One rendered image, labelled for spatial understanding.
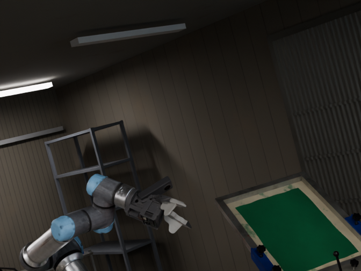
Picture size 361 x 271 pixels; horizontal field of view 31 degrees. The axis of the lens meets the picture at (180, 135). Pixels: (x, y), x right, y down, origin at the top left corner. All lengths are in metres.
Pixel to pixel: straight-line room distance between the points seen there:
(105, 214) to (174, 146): 5.69
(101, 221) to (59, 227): 0.15
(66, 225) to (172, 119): 5.72
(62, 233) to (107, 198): 0.18
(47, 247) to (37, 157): 7.18
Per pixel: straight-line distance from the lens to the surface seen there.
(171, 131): 7.78
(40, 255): 2.30
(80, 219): 2.10
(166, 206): 2.00
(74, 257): 2.45
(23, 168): 9.27
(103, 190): 2.09
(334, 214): 3.68
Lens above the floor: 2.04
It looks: 1 degrees down
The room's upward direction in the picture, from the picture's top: 15 degrees counter-clockwise
